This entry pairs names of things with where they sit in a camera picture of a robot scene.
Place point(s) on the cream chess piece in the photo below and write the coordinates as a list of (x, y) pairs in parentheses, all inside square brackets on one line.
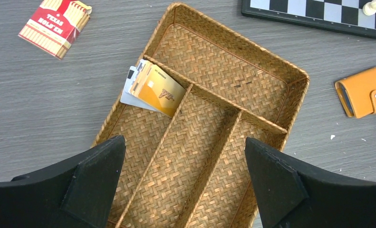
[(369, 8)]

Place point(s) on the black white chessboard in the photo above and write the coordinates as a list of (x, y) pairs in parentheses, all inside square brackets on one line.
[(343, 16)]

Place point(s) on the white credit card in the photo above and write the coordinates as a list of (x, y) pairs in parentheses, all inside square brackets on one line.
[(127, 97)]

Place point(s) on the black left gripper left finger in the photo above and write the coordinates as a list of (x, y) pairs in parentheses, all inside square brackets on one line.
[(74, 193)]

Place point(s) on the woven rattan divided tray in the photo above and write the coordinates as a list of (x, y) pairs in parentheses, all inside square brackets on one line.
[(189, 170)]

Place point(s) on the orange leather card holder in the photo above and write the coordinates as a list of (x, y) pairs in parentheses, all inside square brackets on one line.
[(357, 93)]

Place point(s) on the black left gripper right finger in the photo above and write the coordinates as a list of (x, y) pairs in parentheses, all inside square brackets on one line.
[(291, 193)]

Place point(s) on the red playing card box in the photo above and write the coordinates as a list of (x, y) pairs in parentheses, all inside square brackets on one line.
[(55, 25)]

